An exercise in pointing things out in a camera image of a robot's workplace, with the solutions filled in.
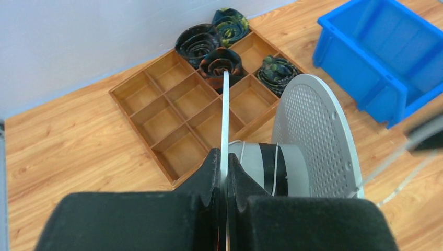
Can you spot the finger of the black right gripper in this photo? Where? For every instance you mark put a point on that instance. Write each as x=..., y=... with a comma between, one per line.
x=425, y=136

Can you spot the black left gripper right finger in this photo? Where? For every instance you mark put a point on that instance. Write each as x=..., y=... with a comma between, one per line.
x=259, y=221

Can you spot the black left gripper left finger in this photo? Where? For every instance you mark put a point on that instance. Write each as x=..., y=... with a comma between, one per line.
x=186, y=218

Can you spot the grey perforated cable spool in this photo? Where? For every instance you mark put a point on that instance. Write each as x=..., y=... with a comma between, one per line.
x=311, y=154

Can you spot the blue plastic bin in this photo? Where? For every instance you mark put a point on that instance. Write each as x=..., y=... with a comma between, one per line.
x=386, y=57

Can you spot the wooden divided tray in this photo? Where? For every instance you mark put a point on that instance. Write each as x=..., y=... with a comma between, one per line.
x=177, y=115

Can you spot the green patterned rolled tie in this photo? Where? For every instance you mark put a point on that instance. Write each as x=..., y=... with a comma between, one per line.
x=275, y=73

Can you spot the orange black rolled tie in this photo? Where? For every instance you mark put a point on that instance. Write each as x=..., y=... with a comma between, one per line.
x=216, y=63

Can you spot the green yellow rolled tie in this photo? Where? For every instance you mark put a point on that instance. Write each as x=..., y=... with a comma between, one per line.
x=231, y=25

